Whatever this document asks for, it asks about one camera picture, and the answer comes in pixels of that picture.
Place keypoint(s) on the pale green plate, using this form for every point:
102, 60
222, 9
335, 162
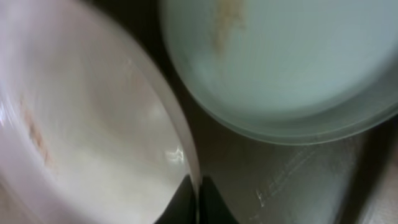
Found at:
287, 71

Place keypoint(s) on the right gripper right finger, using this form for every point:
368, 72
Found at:
212, 208

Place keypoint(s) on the white plate front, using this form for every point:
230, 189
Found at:
91, 131

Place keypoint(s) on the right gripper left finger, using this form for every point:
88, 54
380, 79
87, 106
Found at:
182, 208

